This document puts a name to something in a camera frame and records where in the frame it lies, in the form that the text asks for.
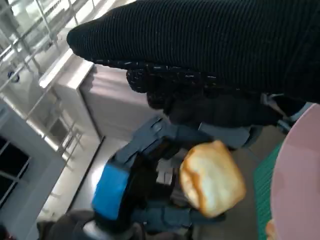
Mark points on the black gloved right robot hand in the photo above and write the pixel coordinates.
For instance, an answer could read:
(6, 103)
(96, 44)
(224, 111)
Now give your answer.
(200, 37)

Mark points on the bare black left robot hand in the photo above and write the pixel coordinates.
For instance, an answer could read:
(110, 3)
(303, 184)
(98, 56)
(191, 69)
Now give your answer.
(112, 190)

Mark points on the striped toy bread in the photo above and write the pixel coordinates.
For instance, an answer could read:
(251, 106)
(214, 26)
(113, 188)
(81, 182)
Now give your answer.
(215, 180)

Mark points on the pale round toy bread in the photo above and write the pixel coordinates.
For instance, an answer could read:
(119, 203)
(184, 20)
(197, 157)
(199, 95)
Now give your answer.
(271, 231)

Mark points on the pink bowl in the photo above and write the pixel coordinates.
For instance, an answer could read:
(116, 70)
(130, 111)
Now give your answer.
(300, 175)

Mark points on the white curtained booth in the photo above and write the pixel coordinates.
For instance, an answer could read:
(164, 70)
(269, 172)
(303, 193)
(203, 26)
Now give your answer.
(112, 100)

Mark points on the dark glass panel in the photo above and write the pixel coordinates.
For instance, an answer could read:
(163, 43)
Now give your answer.
(12, 170)

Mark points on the blue round sign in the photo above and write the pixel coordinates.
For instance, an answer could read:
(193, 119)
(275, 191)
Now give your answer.
(13, 76)

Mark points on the green cutting mat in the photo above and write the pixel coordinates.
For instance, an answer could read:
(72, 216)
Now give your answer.
(265, 190)

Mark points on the white metal rack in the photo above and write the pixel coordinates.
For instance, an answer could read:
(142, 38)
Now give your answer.
(46, 21)

